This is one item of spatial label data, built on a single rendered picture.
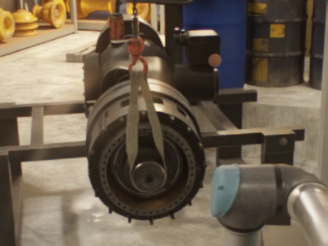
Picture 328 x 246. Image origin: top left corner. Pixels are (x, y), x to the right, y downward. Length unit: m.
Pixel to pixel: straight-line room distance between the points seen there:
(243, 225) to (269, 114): 3.89
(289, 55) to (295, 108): 0.69
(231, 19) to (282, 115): 0.91
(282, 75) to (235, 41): 0.59
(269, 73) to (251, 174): 4.39
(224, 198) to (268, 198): 0.09
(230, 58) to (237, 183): 4.13
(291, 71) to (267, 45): 0.32
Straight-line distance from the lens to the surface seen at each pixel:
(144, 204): 2.86
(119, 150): 2.79
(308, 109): 5.22
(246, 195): 1.39
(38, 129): 4.12
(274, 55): 5.72
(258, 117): 5.32
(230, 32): 5.44
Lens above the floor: 1.86
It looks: 18 degrees down
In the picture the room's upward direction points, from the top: 1 degrees counter-clockwise
